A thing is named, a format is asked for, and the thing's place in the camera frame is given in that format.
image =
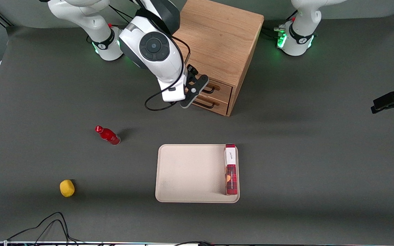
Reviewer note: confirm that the yellow lemon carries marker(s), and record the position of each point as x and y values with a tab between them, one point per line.
67	188

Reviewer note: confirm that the wooden drawer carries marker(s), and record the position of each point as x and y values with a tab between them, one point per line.
224	91
222	106

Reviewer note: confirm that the beige rectangular tray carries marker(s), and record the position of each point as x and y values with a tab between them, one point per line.
190	174

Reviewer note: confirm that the wooden drawer cabinet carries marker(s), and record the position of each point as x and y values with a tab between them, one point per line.
224	41

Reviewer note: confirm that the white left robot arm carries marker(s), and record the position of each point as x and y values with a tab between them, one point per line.
306	17

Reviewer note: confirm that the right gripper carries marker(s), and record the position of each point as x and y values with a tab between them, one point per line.
191	77

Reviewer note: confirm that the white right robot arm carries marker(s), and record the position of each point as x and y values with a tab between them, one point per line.
169	65

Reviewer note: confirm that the red plastic bottle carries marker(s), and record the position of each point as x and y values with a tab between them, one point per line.
109	136

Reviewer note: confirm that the red tartan cookie box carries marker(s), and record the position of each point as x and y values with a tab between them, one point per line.
231	177

